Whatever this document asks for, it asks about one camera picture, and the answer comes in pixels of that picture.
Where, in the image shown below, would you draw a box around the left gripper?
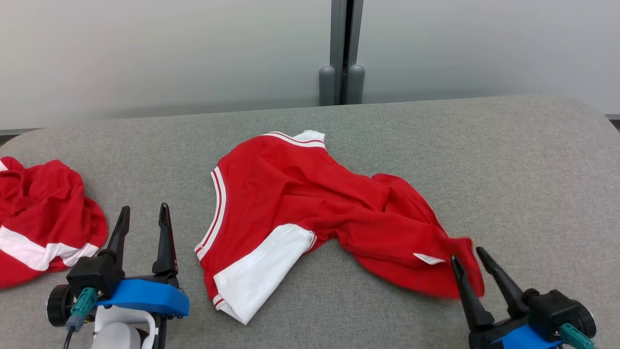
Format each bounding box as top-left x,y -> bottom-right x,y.
46,202 -> 179,327

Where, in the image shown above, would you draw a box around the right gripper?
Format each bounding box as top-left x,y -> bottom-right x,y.
450,246 -> 529,349

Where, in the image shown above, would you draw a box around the red shorts with white trim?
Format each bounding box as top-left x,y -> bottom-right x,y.
0,156 -> 109,290

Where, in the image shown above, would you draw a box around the red jersey with number print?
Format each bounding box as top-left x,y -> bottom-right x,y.
195,129 -> 486,326

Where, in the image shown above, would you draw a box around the blue right camera mount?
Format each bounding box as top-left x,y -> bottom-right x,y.
501,324 -> 565,349

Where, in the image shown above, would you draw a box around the teal left cable connector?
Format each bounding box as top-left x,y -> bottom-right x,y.
65,287 -> 98,332

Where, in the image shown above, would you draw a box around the teal cable connector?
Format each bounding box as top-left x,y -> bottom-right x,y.
559,322 -> 596,349
65,287 -> 98,332

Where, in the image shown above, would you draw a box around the teal right cable connector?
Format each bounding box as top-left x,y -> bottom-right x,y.
559,322 -> 596,349

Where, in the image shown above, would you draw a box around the grey partition base rail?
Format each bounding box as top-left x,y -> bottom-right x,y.
0,127 -> 44,146

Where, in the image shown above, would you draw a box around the grey partition post with feet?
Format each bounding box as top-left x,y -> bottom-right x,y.
318,0 -> 366,106

